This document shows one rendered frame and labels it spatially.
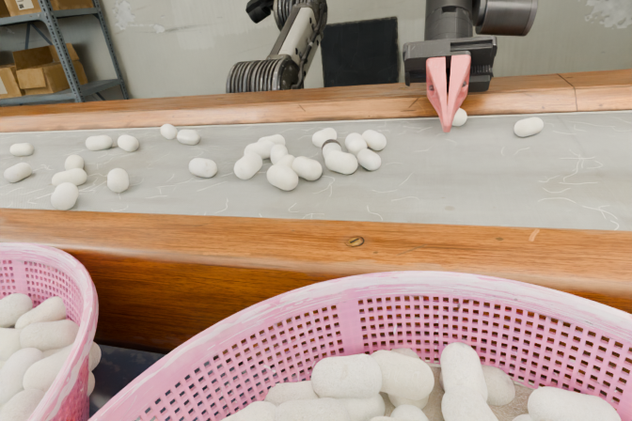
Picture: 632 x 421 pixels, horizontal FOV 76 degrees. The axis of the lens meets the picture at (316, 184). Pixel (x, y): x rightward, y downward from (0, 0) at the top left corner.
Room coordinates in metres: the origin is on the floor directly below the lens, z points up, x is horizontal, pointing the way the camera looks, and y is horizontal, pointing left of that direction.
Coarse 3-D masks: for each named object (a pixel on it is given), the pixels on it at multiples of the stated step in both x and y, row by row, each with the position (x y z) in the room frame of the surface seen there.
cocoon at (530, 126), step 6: (522, 120) 0.40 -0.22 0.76; (528, 120) 0.40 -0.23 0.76; (534, 120) 0.40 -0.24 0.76; (540, 120) 0.40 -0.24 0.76; (516, 126) 0.40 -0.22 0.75; (522, 126) 0.39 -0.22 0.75; (528, 126) 0.39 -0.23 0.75; (534, 126) 0.39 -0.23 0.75; (540, 126) 0.40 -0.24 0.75; (516, 132) 0.40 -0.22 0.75; (522, 132) 0.39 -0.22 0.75; (528, 132) 0.39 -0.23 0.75; (534, 132) 0.39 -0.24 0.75
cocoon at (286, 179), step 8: (272, 168) 0.35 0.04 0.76; (280, 168) 0.35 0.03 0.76; (288, 168) 0.34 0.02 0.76; (272, 176) 0.35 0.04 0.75; (280, 176) 0.34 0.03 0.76; (288, 176) 0.34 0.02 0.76; (296, 176) 0.34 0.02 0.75; (280, 184) 0.33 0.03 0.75; (288, 184) 0.33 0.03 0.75; (296, 184) 0.34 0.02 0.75
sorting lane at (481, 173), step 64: (192, 128) 0.61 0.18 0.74; (256, 128) 0.56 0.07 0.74; (320, 128) 0.52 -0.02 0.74; (384, 128) 0.49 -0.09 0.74; (512, 128) 0.43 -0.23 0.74; (576, 128) 0.40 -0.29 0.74; (0, 192) 0.44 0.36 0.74; (128, 192) 0.39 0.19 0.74; (192, 192) 0.37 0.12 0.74; (256, 192) 0.35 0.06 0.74; (320, 192) 0.33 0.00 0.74; (384, 192) 0.31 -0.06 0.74; (448, 192) 0.30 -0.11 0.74; (512, 192) 0.28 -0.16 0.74; (576, 192) 0.27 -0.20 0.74
